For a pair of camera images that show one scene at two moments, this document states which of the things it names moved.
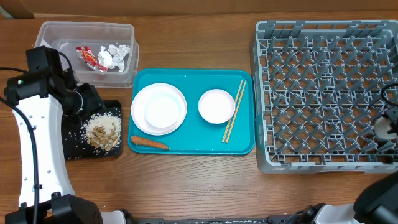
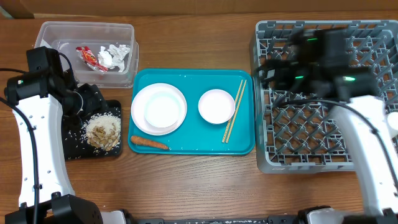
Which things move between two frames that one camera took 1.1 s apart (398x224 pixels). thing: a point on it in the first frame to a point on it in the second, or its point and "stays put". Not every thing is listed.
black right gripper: (392, 112) to (269, 69)
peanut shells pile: (100, 138) stays put
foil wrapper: (113, 56) stays put
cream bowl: (163, 110) stays put
